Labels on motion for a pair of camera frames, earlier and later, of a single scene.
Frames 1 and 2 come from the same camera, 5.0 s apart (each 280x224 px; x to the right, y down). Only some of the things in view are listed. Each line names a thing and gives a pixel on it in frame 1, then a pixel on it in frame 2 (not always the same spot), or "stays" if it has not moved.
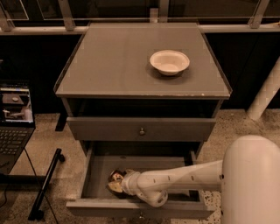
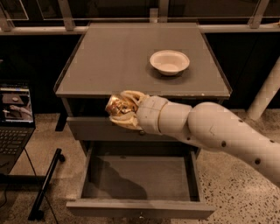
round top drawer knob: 142,131 stays
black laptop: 17,123 stays
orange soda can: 115,176 to 116,104
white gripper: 127,182 to 149,114
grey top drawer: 142,129 stays
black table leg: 35,213 stays
